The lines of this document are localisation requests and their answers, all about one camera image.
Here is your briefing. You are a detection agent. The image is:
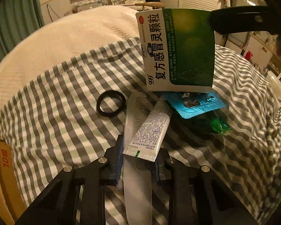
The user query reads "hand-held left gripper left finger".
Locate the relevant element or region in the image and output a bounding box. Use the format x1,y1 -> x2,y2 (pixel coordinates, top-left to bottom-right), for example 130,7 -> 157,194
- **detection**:
15,135 -> 124,225

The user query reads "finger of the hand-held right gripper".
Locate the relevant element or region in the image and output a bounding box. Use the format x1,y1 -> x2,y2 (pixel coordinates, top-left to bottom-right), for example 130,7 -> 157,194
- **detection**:
209,5 -> 281,35

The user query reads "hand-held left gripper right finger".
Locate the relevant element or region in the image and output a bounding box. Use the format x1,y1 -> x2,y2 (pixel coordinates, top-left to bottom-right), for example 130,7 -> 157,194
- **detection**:
155,146 -> 258,225

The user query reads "white ointment tube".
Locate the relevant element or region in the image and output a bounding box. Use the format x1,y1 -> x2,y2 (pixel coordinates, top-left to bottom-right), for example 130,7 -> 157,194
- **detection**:
122,95 -> 172,163

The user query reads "green white medicine box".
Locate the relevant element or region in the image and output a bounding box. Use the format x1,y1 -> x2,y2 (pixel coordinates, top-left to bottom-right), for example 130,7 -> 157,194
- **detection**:
135,8 -> 216,92

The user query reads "small red item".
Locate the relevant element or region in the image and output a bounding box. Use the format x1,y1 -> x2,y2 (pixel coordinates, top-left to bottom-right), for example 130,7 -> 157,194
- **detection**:
244,49 -> 255,61

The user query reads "blue blister pack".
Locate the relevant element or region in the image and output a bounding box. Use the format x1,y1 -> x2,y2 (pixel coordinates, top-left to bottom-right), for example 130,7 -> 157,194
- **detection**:
165,92 -> 227,120

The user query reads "small green bottle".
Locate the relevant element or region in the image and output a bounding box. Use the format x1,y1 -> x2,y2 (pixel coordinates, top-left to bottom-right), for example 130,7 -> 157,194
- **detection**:
176,109 -> 234,137

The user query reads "wooden chair back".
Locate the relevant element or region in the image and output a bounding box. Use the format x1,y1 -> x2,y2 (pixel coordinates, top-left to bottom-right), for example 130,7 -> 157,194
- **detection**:
134,2 -> 166,9

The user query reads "brown cardboard box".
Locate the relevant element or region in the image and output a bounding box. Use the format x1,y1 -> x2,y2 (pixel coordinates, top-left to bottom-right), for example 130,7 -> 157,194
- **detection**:
0,131 -> 28,225

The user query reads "cream white blanket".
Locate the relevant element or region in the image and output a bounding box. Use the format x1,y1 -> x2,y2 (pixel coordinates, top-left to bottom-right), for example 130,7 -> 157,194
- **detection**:
0,6 -> 146,120

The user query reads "low white cabinet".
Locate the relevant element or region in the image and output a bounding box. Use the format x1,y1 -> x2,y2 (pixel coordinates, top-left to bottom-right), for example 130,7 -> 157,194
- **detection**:
74,0 -> 116,13

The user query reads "wide green curtain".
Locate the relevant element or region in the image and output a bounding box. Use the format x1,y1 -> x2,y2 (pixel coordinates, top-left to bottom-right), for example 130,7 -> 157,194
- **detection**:
0,0 -> 44,75

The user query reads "black ring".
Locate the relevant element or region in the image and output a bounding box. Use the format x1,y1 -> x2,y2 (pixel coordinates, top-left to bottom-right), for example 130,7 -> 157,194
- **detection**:
96,91 -> 126,118

